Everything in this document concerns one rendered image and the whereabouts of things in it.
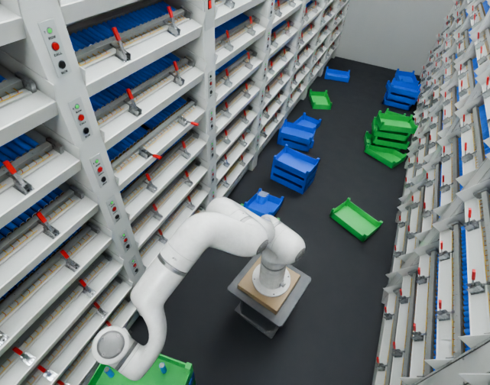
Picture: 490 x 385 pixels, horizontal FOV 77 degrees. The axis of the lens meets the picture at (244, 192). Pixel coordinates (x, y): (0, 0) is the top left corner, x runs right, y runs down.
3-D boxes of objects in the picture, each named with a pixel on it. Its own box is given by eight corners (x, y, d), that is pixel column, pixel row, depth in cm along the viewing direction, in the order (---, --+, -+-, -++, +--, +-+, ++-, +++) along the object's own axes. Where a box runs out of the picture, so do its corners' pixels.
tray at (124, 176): (203, 117, 153) (208, 102, 146) (118, 193, 114) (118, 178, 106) (170, 95, 154) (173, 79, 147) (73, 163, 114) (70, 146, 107)
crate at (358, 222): (379, 228, 224) (383, 221, 218) (362, 242, 214) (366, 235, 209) (345, 204, 240) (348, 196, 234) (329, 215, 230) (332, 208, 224)
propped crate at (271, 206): (257, 196, 240) (259, 187, 236) (281, 205, 235) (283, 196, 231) (241, 211, 214) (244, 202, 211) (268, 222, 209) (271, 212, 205)
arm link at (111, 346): (137, 341, 87) (111, 321, 87) (140, 341, 76) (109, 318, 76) (115, 370, 83) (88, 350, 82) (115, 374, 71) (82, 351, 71)
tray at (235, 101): (257, 94, 212) (265, 77, 202) (213, 139, 173) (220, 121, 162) (233, 78, 213) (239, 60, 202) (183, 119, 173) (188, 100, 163)
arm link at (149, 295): (211, 283, 85) (144, 372, 84) (163, 247, 85) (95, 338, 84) (208, 293, 76) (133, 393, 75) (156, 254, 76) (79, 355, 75)
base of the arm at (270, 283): (297, 276, 155) (303, 257, 142) (274, 305, 145) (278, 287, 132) (267, 255, 164) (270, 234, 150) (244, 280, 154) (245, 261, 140)
